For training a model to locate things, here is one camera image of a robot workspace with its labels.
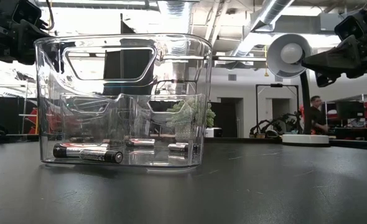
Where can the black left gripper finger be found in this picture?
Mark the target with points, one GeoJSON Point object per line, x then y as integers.
{"type": "Point", "coordinates": [26, 43]}

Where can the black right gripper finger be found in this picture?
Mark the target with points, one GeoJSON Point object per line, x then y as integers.
{"type": "Point", "coordinates": [339, 59]}

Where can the black background robot arm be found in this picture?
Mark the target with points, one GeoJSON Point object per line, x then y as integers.
{"type": "Point", "coordinates": [287, 118]}
{"type": "Point", "coordinates": [258, 126]}

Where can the white desk lamp black neck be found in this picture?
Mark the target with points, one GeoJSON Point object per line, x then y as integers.
{"type": "Point", "coordinates": [290, 53]}

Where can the person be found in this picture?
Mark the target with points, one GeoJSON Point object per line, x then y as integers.
{"type": "Point", "coordinates": [317, 115]}

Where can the ceiling light strip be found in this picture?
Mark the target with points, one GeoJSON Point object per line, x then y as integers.
{"type": "Point", "coordinates": [239, 58]}

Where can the green plant in white pot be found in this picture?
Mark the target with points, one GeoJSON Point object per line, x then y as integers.
{"type": "Point", "coordinates": [211, 116]}

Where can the white box device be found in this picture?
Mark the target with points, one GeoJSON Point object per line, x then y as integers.
{"type": "Point", "coordinates": [214, 132]}

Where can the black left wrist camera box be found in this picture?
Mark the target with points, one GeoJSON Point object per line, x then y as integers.
{"type": "Point", "coordinates": [26, 12]}

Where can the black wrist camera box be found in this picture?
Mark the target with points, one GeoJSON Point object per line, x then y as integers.
{"type": "Point", "coordinates": [350, 28]}
{"type": "Point", "coordinates": [26, 12]}

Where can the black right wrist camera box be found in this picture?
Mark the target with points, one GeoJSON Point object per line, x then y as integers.
{"type": "Point", "coordinates": [350, 28]}

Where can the black metal station frame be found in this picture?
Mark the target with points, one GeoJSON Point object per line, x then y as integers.
{"type": "Point", "coordinates": [276, 85]}

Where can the silver ceiling duct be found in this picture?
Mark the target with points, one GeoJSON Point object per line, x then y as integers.
{"type": "Point", "coordinates": [270, 12]}

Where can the corrugated silver duct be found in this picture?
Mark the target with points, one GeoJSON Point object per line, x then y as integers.
{"type": "Point", "coordinates": [177, 9]}

